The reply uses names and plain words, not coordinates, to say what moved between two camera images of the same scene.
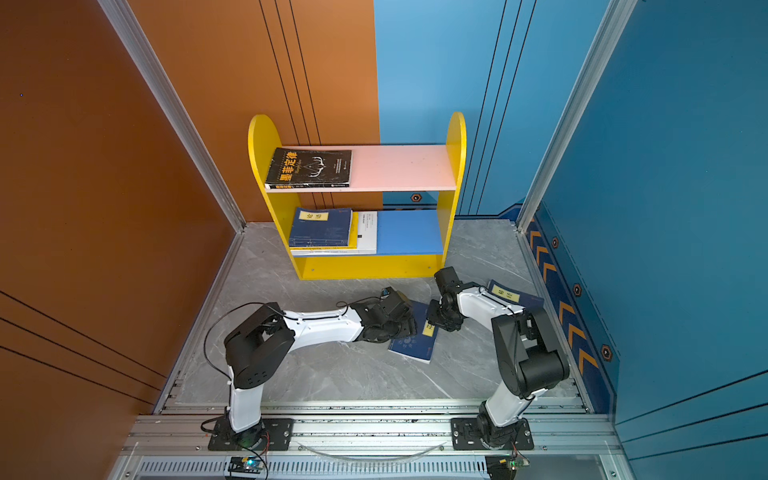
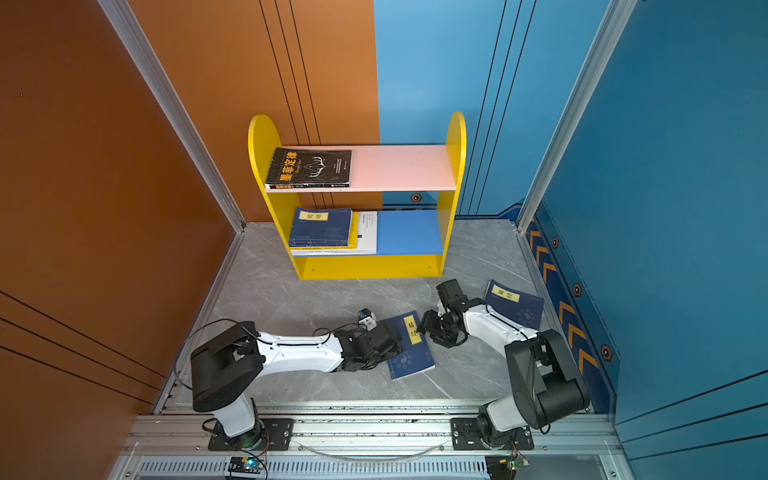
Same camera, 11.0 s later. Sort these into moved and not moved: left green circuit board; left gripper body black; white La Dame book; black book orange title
Moved: left gripper body black
Not moved: white La Dame book; left green circuit board; black book orange title
